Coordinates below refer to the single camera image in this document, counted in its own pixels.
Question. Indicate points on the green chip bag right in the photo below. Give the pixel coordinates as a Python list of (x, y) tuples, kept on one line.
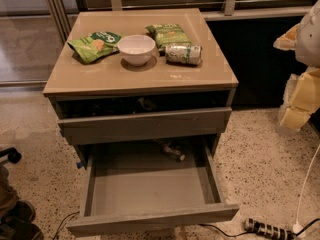
[(166, 34)]

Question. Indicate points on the grey top drawer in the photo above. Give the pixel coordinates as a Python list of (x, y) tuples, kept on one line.
[(105, 129)]

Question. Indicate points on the grey three-drawer cabinet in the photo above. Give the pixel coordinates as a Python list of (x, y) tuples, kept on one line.
[(112, 87)]

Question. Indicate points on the grey drawer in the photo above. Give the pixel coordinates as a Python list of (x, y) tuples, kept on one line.
[(133, 186), (105, 129)]

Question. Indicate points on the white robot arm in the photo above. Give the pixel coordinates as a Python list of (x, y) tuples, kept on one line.
[(304, 39)]

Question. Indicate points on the green chip bag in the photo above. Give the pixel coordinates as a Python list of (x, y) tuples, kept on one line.
[(95, 46), (166, 34)]

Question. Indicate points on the green chip bag left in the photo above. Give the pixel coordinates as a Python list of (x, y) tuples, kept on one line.
[(95, 46)]

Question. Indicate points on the clear plastic bottle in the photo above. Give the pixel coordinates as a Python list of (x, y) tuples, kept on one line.
[(171, 149)]

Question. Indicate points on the black office chair base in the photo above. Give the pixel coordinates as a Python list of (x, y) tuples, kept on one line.
[(12, 154)]

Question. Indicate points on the black shoe lower left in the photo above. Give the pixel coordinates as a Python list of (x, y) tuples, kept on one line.
[(17, 224)]

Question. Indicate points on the black power strip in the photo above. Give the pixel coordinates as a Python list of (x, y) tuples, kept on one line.
[(267, 231)]

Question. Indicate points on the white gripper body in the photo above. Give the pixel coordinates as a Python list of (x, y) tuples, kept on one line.
[(310, 47)]

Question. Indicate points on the white ceramic bowl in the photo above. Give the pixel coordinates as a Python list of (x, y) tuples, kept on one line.
[(136, 49)]

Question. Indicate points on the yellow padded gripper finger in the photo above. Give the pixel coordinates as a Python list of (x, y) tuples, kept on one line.
[(293, 119)]

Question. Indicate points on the green white soda can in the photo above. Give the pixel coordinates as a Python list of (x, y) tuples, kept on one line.
[(183, 54)]

